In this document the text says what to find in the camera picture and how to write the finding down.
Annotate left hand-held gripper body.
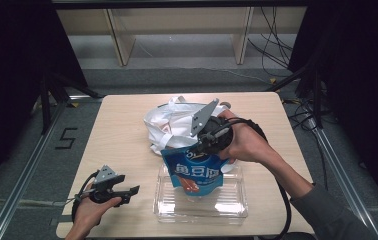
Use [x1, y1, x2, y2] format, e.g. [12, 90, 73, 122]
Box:
[88, 164, 119, 205]

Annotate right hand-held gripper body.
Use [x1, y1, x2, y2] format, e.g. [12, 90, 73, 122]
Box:
[190, 98, 234, 155]

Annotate blue snack packet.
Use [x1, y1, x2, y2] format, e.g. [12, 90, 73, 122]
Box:
[160, 144, 230, 198]

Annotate white tote bag coloured patches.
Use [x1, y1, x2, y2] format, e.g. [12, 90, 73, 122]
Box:
[142, 95, 232, 156]

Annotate clear plastic box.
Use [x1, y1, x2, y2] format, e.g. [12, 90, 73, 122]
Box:
[152, 162, 249, 223]

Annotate person's left hand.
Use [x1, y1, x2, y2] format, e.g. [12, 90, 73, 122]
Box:
[73, 183, 123, 231]

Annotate person's right hand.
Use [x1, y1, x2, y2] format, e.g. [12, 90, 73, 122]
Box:
[216, 109, 275, 165]

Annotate black metal stand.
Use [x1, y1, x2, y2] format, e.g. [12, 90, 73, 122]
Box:
[39, 71, 102, 135]
[266, 63, 325, 130]

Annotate light wooden shelf unit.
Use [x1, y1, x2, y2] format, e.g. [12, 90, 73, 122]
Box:
[56, 6, 308, 67]

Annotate black curtain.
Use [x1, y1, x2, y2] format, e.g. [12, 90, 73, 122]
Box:
[287, 0, 378, 204]
[0, 0, 90, 199]

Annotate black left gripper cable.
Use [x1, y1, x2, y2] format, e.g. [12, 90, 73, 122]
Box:
[71, 170, 100, 222]

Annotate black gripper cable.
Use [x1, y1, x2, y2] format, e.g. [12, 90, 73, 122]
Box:
[71, 170, 100, 222]
[205, 117, 293, 240]

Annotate thin white floor cable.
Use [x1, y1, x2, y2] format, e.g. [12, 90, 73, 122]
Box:
[183, 66, 273, 85]

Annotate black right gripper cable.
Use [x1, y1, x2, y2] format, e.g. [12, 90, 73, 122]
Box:
[205, 117, 293, 240]

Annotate aluminium floor rail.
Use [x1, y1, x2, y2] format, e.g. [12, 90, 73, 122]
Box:
[306, 116, 378, 240]
[0, 96, 70, 240]

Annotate bundle of black floor cables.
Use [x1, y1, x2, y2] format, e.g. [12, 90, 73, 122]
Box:
[246, 6, 295, 78]

